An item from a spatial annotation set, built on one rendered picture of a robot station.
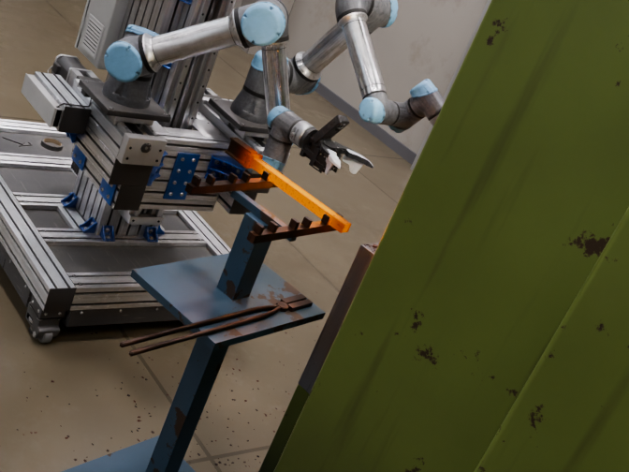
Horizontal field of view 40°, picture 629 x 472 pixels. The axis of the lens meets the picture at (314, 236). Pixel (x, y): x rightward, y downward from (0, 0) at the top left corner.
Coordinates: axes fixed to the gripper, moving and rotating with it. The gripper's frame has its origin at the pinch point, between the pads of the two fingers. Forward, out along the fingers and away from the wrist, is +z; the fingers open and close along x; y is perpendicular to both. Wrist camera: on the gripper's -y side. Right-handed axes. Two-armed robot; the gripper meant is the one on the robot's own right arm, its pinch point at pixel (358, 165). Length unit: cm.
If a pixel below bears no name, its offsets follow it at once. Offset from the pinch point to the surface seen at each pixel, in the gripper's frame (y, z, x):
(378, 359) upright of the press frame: 14, 57, 48
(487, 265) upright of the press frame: -17, 69, 48
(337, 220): 0.7, 24.6, 35.5
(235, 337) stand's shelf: 28, 28, 59
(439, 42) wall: 17, -202, -329
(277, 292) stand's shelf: 27.8, 15.4, 33.7
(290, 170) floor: 100, -172, -190
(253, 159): 0.8, -5.1, 36.9
